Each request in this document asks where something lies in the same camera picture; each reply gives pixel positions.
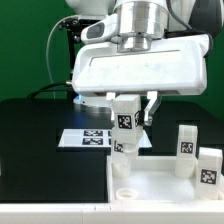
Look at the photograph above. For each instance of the white front rail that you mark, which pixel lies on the white front rail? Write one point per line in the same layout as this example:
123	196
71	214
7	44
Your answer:
199	212

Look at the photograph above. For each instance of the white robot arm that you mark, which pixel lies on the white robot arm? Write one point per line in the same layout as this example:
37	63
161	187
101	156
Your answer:
141	22

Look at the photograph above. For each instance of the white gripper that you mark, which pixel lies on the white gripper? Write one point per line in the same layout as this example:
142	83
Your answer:
174	66

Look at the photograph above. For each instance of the white marker sheet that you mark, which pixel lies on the white marker sheet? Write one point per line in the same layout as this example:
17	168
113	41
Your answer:
85	138

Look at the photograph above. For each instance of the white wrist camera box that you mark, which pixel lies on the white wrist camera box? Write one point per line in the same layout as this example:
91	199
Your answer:
103	31

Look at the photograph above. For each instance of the white square tabletop tray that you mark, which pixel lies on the white square tabletop tray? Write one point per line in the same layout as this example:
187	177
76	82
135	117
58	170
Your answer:
150	179

